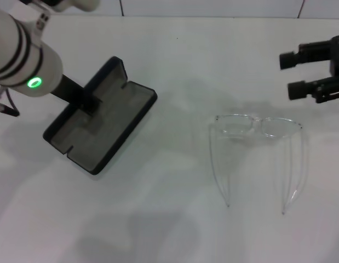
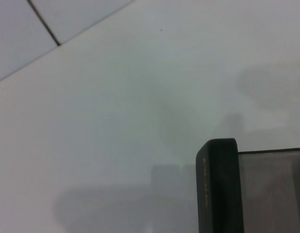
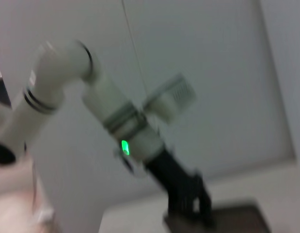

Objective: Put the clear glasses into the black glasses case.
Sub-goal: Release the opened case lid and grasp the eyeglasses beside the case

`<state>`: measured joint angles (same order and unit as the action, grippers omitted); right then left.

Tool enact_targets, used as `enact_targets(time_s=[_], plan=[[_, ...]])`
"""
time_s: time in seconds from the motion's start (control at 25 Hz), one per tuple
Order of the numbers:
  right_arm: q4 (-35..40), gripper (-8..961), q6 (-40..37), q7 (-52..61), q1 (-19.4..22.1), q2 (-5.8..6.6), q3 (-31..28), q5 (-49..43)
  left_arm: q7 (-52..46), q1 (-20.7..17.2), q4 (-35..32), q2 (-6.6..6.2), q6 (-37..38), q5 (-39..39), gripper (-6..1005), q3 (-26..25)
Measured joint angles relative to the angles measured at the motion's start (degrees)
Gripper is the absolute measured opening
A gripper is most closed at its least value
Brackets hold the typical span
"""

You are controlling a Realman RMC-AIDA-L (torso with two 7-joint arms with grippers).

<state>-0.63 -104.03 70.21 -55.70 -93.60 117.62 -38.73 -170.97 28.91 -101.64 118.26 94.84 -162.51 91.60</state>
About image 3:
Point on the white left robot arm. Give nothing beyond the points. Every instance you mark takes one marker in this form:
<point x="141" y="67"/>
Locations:
<point x="67" y="63"/>

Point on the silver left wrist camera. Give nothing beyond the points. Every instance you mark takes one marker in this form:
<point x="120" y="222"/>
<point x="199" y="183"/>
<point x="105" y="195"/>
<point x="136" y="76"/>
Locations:
<point x="174" y="102"/>

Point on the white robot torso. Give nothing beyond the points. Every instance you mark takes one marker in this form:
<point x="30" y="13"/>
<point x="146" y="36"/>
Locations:
<point x="14" y="206"/>

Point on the black glasses case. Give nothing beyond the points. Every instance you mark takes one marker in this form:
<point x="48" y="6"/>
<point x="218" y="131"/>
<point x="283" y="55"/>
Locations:
<point x="237" y="218"/>

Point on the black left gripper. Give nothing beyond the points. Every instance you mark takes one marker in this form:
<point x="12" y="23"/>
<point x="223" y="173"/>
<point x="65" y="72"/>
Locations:
<point x="169" y="174"/>

